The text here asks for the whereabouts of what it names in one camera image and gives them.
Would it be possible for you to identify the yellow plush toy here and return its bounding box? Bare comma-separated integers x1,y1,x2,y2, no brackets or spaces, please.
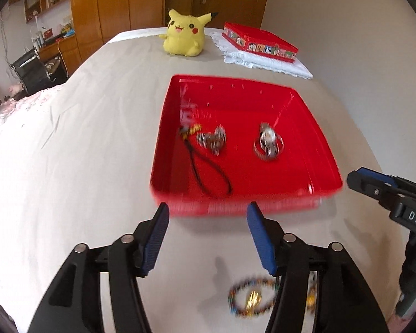
158,9,220,58

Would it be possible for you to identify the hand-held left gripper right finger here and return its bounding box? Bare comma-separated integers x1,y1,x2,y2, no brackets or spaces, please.
247,201,390,333

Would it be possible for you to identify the red tin box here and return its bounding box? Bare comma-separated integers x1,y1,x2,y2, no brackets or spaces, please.
150,74,344,216

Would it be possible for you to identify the white lace cloth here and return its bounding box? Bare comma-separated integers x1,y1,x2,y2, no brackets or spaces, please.
208,29,314,80

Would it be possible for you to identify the pink floral quilt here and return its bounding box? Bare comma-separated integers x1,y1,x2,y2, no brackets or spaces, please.
0,85,66,139

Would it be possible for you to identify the silver ball chain necklace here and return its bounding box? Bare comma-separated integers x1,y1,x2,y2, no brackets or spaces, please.
196,125,227,155

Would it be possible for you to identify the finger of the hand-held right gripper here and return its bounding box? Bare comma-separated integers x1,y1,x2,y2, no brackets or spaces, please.
347,167,403,210
385,175,416,196

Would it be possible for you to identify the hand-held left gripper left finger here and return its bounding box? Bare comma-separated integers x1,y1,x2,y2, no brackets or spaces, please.
28,202,170,333

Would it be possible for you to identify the red tin lid with pictures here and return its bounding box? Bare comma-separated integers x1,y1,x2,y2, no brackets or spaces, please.
222,22,299,65

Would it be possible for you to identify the brown bracelet with yellow bead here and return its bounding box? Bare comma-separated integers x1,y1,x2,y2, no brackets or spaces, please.
307,271,319,314

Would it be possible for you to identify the wooden desk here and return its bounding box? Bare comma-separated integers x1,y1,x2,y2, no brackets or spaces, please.
31,33,80,77

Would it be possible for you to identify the black office chair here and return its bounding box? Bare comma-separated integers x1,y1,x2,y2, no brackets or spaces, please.
10,47,68,96

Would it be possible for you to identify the silver wristwatch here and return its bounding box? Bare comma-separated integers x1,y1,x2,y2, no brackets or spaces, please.
258,121,280,162

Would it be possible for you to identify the black braided cord gold charm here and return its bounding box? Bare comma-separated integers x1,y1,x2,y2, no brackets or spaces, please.
178,124,234,195

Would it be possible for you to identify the wooden wardrobe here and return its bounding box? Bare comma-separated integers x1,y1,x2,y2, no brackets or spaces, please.
69,0,167,46

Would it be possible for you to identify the open wooden shelf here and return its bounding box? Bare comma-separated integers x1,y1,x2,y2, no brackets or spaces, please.
164,0,195,28

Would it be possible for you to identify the beaded bracelet with gold charm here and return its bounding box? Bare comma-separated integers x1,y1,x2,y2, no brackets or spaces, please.
229,274,281,318

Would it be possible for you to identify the thin silver bangle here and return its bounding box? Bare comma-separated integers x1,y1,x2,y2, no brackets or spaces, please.
252,133,285,162

